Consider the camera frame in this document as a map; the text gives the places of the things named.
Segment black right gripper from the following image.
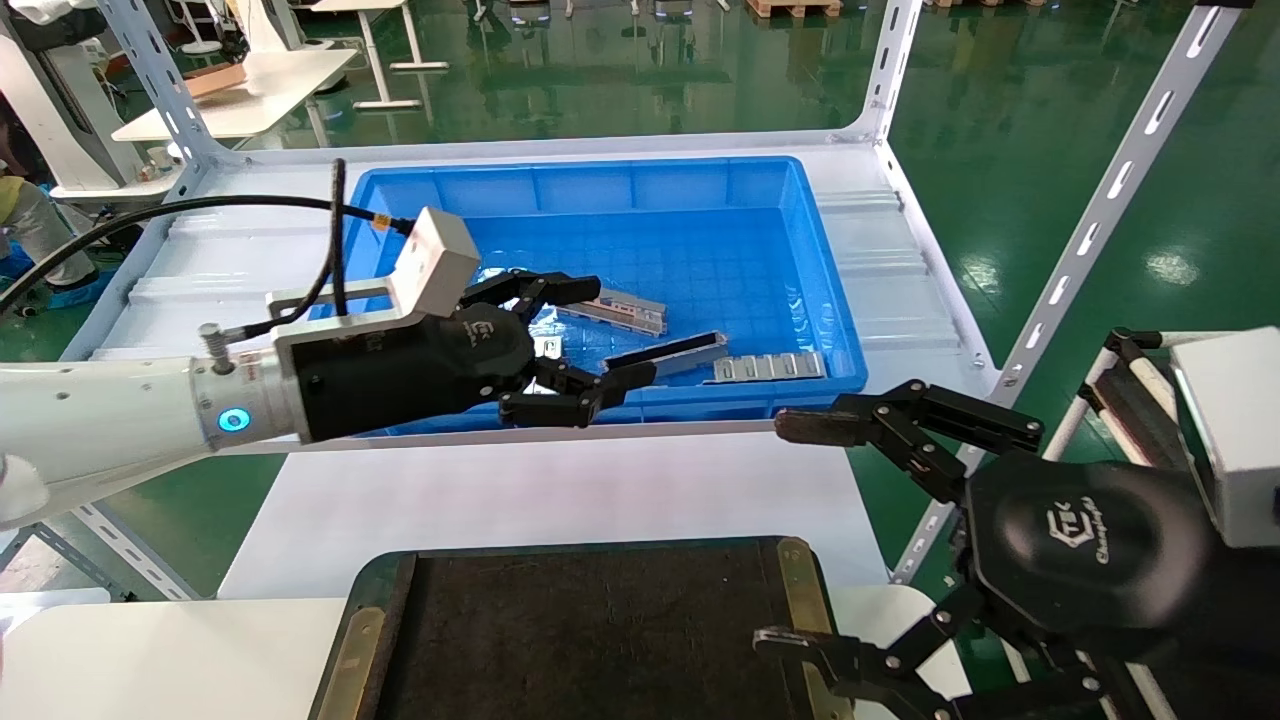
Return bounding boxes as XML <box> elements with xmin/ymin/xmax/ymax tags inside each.
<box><xmin>752</xmin><ymin>380</ymin><xmax>1280</xmax><ymax>720</ymax></box>

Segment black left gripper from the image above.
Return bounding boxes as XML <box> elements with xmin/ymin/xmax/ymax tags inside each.
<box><xmin>295</xmin><ymin>270</ymin><xmax>658</xmax><ymax>443</ymax></box>

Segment grey metal channel part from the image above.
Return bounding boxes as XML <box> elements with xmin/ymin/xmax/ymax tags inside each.
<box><xmin>560</xmin><ymin>288</ymin><xmax>668</xmax><ymax>337</ymax></box>

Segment dark-slotted metal channel part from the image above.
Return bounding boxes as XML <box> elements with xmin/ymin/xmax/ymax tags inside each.
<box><xmin>603</xmin><ymin>331</ymin><xmax>728</xmax><ymax>383</ymax></box>

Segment black container tray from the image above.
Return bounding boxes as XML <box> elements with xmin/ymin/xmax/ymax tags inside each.
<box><xmin>310</xmin><ymin>537</ymin><xmax>853</xmax><ymax>720</ymax></box>

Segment blue plastic bin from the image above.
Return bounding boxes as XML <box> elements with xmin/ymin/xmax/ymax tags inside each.
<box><xmin>310</xmin><ymin>156</ymin><xmax>869</xmax><ymax>438</ymax></box>

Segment white table with T-legs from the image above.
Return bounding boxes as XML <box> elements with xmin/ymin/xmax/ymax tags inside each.
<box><xmin>310</xmin><ymin>0</ymin><xmax>451</xmax><ymax>111</ymax></box>

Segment white metal shelf rack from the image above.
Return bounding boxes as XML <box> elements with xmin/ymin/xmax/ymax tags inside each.
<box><xmin>0</xmin><ymin>0</ymin><xmax>1256</xmax><ymax>601</ymax></box>

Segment white background table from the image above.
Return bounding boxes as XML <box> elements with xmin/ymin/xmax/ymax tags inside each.
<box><xmin>110</xmin><ymin>48</ymin><xmax>359</xmax><ymax>143</ymax></box>

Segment brown cardboard box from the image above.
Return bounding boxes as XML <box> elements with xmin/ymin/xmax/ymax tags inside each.
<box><xmin>183</xmin><ymin>62</ymin><xmax>248</xmax><ymax>99</ymax></box>

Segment black caster wheel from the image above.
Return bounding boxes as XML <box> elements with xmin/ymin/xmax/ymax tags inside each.
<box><xmin>95</xmin><ymin>212</ymin><xmax>146</xmax><ymax>253</ymax></box>

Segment white round floor stand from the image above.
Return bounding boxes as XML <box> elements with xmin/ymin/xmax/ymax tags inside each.
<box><xmin>178</xmin><ymin>0</ymin><xmax>227</xmax><ymax>56</ymax></box>

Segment seated person grey trousers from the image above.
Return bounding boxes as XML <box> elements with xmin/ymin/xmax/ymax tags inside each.
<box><xmin>0</xmin><ymin>175</ymin><xmax>111</xmax><ymax>309</ymax></box>

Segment white machine housing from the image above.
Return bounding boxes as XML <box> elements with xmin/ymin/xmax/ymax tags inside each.
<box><xmin>0</xmin><ymin>0</ymin><xmax>186</xmax><ymax>216</ymax></box>

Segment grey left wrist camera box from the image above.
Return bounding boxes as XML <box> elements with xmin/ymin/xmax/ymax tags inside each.
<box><xmin>265</xmin><ymin>207</ymin><xmax>482</xmax><ymax>336</ymax></box>

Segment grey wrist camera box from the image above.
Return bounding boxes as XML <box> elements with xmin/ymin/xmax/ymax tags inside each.
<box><xmin>265</xmin><ymin>207</ymin><xmax>482</xmax><ymax>336</ymax></box>
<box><xmin>1170</xmin><ymin>328</ymin><xmax>1280</xmax><ymax>549</ymax></box>

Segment flat ribbed metal bracket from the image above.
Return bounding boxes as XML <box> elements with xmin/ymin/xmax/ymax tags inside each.
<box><xmin>712</xmin><ymin>351</ymin><xmax>828</xmax><ymax>385</ymax></box>

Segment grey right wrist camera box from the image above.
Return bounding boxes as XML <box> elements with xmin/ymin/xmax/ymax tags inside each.
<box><xmin>1170</xmin><ymin>328</ymin><xmax>1280</xmax><ymax>549</ymax></box>

